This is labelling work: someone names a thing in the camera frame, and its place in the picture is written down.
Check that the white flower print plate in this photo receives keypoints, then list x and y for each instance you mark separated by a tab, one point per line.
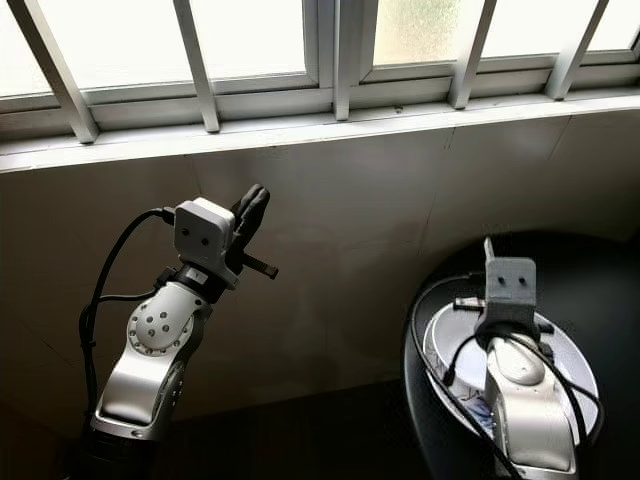
468	400

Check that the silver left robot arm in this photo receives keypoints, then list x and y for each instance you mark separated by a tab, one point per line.
160	330

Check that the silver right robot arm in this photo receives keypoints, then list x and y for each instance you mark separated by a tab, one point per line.
525	400

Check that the white window sill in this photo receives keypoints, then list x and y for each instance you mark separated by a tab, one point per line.
260	140

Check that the black round table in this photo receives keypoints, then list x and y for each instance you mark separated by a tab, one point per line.
600	300

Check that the white window security bar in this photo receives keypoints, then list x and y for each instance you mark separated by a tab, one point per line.
198	65
476	50
54	70
580	50

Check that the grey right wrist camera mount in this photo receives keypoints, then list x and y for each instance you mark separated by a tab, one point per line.
510	283

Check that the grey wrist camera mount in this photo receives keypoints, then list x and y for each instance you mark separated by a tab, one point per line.
510	283
202	238

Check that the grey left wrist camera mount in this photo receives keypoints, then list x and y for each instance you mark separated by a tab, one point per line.
202	238

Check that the white window frame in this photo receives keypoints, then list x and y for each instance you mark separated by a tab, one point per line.
335	50

